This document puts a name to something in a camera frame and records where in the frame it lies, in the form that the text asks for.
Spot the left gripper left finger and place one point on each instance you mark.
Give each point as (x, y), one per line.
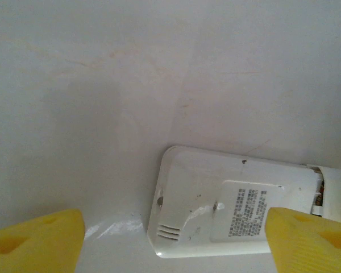
(31, 247)

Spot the white battery compartment cover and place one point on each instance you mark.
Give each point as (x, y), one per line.
(334, 193)

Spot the white remote control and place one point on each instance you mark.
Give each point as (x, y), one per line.
(193, 185)

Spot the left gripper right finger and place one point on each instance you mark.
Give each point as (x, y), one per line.
(307, 247)

